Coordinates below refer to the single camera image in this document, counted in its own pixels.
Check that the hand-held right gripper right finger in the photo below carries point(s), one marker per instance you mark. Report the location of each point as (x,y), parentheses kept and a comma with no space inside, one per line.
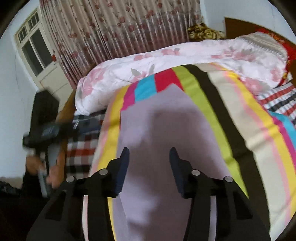
(177,172)

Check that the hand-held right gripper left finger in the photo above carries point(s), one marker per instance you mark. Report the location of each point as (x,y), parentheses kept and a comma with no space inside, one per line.
(122,171)

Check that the lilac knitted sweater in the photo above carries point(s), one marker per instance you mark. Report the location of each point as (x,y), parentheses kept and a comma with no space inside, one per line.
(159,148)

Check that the person's left hand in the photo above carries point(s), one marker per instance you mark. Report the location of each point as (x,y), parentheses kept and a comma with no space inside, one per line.
(57,172)

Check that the red black plaid sheet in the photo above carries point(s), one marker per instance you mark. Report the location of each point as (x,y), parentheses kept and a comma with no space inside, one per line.
(81,146)

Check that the cream door with window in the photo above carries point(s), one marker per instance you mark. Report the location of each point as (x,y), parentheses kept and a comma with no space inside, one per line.
(41,60)

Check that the multicolour striped blanket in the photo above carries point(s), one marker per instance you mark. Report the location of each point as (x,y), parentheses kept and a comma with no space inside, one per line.
(242,129)

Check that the white pink floral quilt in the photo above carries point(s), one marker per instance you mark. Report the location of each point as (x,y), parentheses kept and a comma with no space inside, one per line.
(185,58)

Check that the floral pleated curtain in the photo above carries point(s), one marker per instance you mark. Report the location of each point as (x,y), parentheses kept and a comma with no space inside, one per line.
(115,27)

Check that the red black striped cloth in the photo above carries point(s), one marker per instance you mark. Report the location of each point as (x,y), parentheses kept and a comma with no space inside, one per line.
(279,97)

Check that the gold brown patterned cloth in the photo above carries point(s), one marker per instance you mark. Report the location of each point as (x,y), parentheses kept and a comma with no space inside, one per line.
(203,31)

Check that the brown wooden headboard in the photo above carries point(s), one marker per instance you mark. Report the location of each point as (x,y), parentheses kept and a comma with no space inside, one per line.
(240,26)

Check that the red pillow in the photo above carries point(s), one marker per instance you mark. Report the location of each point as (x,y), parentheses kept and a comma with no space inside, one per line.
(282,44)

